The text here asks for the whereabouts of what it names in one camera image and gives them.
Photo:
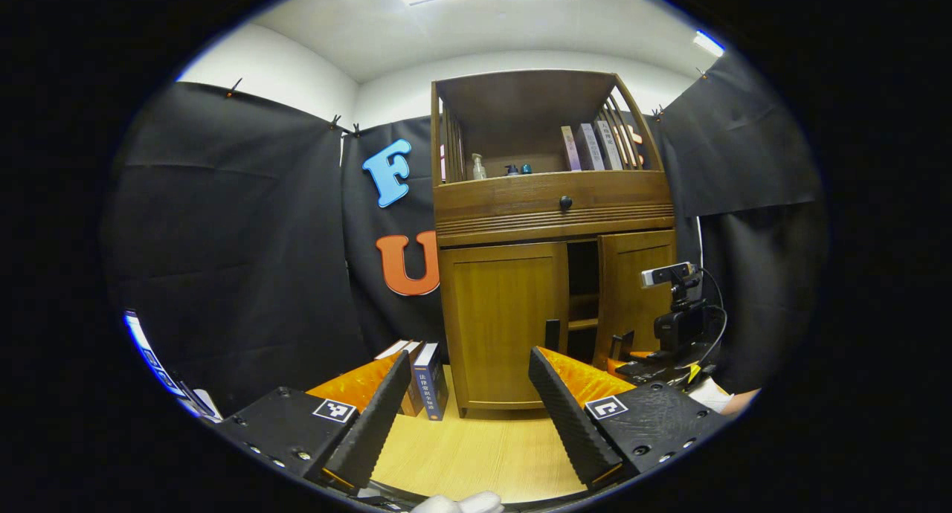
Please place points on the white blue printed board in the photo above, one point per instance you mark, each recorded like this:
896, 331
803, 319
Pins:
152, 360

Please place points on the pale lavender book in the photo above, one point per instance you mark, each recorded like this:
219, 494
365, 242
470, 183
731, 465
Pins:
590, 149

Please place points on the red and white book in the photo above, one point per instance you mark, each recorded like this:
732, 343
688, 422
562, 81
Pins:
388, 349

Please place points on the small ceiling light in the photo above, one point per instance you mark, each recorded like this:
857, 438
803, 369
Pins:
708, 43

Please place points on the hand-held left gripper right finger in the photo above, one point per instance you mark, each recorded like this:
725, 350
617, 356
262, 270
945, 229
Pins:
569, 424

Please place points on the wooden inner shelf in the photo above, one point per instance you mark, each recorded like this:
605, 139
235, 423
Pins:
584, 324

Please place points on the dark blue book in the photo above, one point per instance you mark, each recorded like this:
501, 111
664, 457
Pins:
431, 383

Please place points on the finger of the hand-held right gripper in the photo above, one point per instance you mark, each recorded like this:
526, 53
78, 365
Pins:
623, 364

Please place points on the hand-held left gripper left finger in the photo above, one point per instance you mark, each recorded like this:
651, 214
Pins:
375, 416

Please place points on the wooden shoe cabinet door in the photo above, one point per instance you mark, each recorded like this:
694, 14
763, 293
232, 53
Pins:
502, 327
636, 290

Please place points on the wooden drawer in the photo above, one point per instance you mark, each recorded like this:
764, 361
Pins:
520, 197

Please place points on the clear pump bottle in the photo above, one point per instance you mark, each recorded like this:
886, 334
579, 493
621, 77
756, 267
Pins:
479, 169

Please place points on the wooden double-door shoe cabinet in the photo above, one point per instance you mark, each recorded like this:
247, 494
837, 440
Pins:
520, 215

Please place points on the brown book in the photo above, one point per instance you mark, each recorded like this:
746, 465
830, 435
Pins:
413, 401

